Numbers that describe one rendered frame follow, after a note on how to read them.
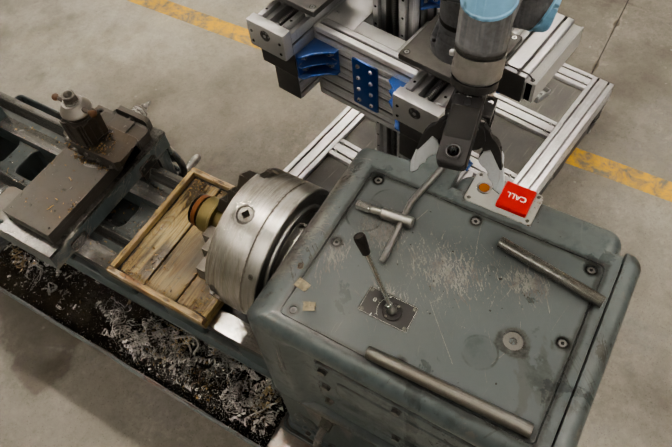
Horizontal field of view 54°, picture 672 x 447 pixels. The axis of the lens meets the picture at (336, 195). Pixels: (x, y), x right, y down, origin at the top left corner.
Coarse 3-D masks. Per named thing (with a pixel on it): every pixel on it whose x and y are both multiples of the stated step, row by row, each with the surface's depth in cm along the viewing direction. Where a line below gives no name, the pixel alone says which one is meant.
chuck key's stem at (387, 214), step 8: (360, 200) 126; (360, 208) 126; (368, 208) 125; (376, 208) 125; (384, 208) 124; (384, 216) 124; (392, 216) 123; (400, 216) 123; (408, 216) 123; (408, 224) 122
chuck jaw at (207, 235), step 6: (210, 228) 145; (204, 234) 144; (210, 234) 144; (204, 240) 146; (210, 240) 143; (204, 246) 142; (204, 252) 143; (204, 258) 140; (198, 264) 140; (204, 264) 140; (198, 270) 139; (204, 270) 139; (204, 276) 140; (210, 288) 139
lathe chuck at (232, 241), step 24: (240, 192) 133; (264, 192) 133; (288, 192) 134; (264, 216) 130; (216, 240) 131; (240, 240) 129; (216, 264) 132; (240, 264) 129; (216, 288) 136; (240, 288) 131
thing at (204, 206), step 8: (200, 200) 148; (208, 200) 147; (216, 200) 148; (192, 208) 147; (200, 208) 146; (208, 208) 146; (216, 208) 146; (192, 216) 147; (200, 216) 146; (208, 216) 145; (216, 216) 146; (192, 224) 150; (200, 224) 147; (208, 224) 145; (216, 224) 146
